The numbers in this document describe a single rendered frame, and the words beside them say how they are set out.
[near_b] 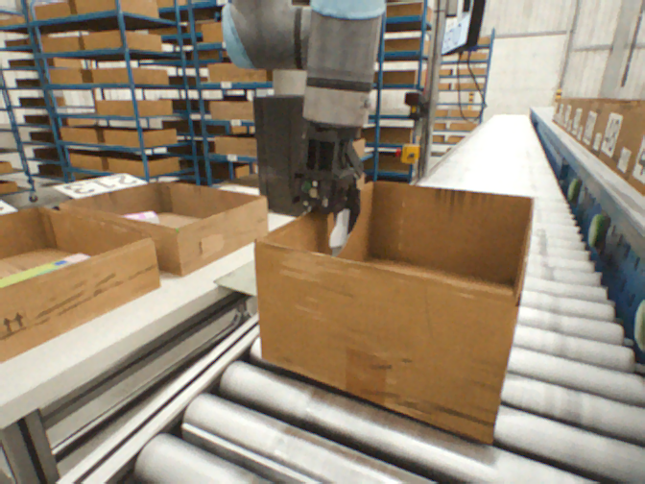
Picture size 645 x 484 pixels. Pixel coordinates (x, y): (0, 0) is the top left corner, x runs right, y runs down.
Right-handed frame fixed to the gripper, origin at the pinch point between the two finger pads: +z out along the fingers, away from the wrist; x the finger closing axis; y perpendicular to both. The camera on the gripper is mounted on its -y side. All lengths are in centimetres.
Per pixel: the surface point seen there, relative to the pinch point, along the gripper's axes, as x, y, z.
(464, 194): 18.0, -18.4, -8.9
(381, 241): 4.5, -18.8, 4.3
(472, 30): 1, -115, -46
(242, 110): -117, -137, -3
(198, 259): -27.2, 0.7, 10.0
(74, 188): -71, -5, 6
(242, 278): -16.4, 0.9, 10.9
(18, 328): -30.3, 31.4, 8.8
